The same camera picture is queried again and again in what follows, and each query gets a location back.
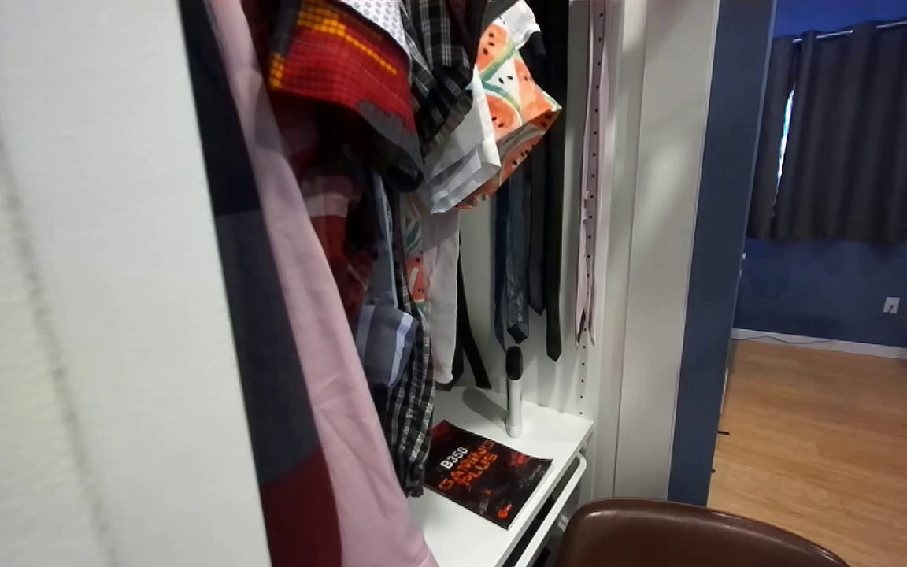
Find watermelon print shirt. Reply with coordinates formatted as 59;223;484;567
474;0;560;200

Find red plaid shirt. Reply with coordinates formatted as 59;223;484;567
242;0;423;189

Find white closet door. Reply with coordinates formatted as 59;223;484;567
0;0;269;567

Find red and black book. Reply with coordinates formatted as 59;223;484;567
426;421;547;529

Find pink hanging garment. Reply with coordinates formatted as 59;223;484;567
206;0;435;567

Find dark window curtain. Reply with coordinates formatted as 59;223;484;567
745;19;907;245

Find black white plaid shirt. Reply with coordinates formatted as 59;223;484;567
399;0;487;151

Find white drawer unit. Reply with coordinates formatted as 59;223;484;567
411;387;591;567

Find white wall outlet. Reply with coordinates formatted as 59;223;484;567
883;296;901;316

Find dark hanging trousers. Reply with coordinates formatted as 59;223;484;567
493;148;560;359

